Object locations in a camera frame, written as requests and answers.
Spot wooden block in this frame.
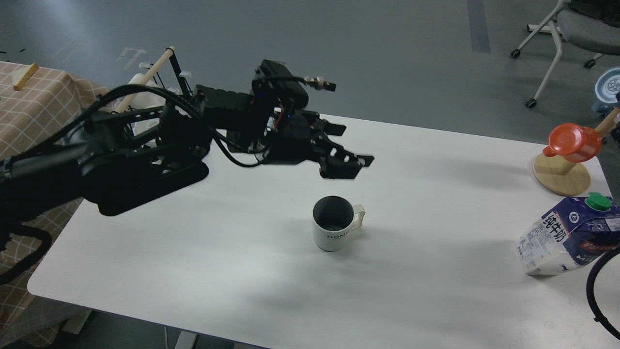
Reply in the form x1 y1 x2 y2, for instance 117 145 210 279
10 63 39 91

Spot white ribbed mug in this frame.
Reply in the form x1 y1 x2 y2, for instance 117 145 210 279
312 196 366 252

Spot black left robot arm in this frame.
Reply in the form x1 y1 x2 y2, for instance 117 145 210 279
1 60 374 285

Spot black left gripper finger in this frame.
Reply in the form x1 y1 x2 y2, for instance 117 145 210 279
317 145 375 180
310 116 347 143

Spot black wire dish rack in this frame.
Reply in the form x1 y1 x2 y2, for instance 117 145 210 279
126 46 194 146

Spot blue white round object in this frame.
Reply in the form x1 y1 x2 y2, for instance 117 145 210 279
592 66 620 113

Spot orange plastic cup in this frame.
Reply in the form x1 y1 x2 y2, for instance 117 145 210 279
542 123 602 163

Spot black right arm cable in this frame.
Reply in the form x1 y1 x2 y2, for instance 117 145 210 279
585 246 620 340

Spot checkered tablecloth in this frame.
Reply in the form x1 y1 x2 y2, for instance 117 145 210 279
1 62 115 348

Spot grey office chair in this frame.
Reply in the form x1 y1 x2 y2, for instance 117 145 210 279
510 0 620 109

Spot blue white milk carton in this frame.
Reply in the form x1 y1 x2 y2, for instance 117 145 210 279
514 192 620 276

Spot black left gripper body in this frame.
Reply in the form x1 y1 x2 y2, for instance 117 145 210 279
264 111 319 165

